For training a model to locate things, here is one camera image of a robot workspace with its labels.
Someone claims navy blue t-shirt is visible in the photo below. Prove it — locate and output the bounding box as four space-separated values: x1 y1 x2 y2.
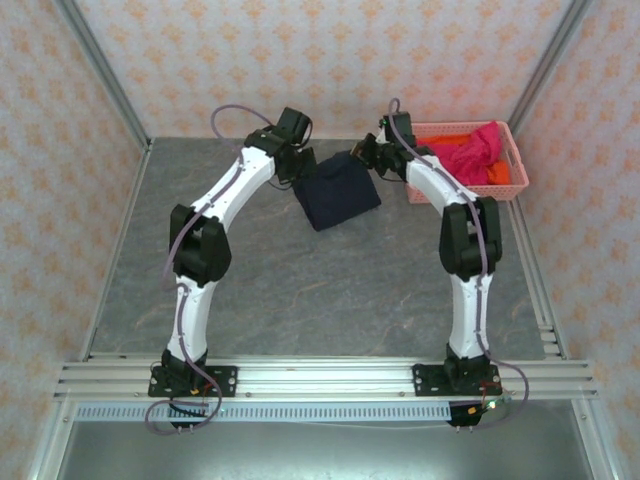
292 149 382 232

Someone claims magenta t-shirt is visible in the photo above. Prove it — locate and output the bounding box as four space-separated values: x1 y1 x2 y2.
443 120 503 187

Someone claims orange t-shirt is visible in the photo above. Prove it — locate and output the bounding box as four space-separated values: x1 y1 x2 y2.
417 133 512 185

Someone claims pink plastic basket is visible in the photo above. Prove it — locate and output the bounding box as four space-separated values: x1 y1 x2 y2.
403 119 531 205

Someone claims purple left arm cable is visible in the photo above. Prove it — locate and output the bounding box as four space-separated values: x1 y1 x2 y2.
144 103 281 436

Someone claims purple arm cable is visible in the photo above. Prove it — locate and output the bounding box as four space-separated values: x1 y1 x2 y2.
387 97 530 432
144 103 281 436

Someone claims aluminium table side rail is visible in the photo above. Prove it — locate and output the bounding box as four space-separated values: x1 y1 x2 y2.
79 142 154 361
507 199 569 361

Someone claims aluminium frame post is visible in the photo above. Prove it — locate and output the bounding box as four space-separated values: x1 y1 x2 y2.
504 0 594 136
54 0 154 151

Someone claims aluminium mounting rail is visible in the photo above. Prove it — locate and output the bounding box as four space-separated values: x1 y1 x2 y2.
53 357 600 404

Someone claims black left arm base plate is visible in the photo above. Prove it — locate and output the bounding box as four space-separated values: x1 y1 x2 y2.
148 364 239 400

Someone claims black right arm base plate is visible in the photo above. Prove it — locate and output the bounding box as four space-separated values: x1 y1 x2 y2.
412 363 503 399

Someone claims grey slotted cable duct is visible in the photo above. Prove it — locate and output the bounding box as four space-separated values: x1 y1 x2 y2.
74 402 454 424

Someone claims black electronics bracket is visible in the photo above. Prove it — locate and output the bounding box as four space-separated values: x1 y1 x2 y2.
167 398 211 431
447 397 512 430

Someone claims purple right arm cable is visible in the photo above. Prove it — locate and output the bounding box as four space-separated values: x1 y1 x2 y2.
387 97 530 432

